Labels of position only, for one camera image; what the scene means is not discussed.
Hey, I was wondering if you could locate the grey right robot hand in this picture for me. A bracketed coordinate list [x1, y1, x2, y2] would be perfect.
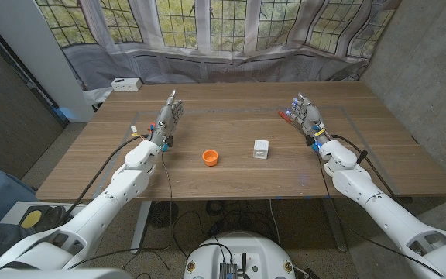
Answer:
[286, 92, 331, 145]

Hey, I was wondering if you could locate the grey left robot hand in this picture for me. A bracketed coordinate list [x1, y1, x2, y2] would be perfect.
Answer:
[149, 89, 185, 147]

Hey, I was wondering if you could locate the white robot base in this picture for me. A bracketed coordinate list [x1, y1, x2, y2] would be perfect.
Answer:
[184, 231, 297, 279]

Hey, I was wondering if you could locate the white cube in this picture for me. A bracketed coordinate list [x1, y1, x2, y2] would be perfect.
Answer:
[252, 139, 270, 160]

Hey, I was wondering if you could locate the orange cup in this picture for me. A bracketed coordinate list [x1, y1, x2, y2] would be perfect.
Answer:
[201, 149, 220, 167]

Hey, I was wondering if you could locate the white power strip box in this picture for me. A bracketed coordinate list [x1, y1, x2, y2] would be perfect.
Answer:
[111, 77, 143, 92]

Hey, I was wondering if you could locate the round black fan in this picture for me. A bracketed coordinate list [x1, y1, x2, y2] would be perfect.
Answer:
[148, 201, 180, 229]

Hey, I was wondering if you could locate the printed window backdrop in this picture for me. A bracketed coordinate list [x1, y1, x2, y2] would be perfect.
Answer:
[35, 0, 402, 92]

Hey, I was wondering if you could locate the white table leg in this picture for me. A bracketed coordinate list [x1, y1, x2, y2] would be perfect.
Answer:
[129, 200, 153, 255]

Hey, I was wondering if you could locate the grey table leg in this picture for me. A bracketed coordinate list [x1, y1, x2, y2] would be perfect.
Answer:
[321, 198, 348, 253]

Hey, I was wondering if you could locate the white pillar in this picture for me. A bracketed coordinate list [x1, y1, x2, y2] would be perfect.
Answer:
[0, 0, 94, 123]

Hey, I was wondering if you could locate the grey electronics box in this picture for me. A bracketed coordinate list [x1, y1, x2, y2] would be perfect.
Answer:
[218, 262, 238, 279]

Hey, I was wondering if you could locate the yellow black foot pedal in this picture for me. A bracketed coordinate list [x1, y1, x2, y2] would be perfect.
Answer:
[18, 205, 50, 229]

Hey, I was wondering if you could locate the white pedal platform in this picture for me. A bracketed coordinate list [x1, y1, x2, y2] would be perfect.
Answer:
[0, 200, 88, 226]

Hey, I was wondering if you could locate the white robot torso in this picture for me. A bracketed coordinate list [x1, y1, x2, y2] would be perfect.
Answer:
[0, 267, 133, 279]

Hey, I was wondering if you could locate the fork with red handle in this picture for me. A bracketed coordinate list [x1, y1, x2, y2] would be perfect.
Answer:
[277, 110, 294, 126]

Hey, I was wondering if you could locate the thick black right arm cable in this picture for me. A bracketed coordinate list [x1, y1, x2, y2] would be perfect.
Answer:
[330, 133, 400, 202]

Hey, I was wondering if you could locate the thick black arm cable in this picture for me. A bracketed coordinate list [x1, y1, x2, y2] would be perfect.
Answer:
[66, 133, 153, 215]
[330, 133, 400, 202]

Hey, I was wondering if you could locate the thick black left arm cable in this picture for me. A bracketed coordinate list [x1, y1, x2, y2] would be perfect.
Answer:
[66, 133, 153, 215]

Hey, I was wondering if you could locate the black floor cable bundle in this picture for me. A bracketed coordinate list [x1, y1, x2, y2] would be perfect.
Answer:
[172, 199, 278, 249]

